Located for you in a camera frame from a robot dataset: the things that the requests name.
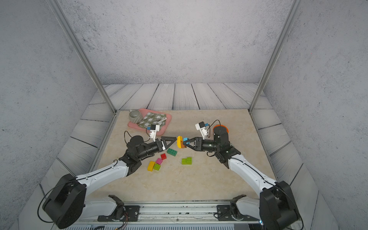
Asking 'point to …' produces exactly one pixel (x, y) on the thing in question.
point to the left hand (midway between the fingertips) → (176, 142)
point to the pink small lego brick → (159, 161)
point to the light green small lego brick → (156, 166)
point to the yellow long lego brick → (179, 140)
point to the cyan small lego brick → (185, 139)
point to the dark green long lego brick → (171, 152)
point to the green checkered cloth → (151, 118)
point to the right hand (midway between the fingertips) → (186, 145)
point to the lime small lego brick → (189, 160)
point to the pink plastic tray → (144, 111)
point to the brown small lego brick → (183, 146)
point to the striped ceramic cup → (135, 116)
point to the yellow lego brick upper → (151, 166)
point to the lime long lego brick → (184, 161)
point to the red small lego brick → (163, 156)
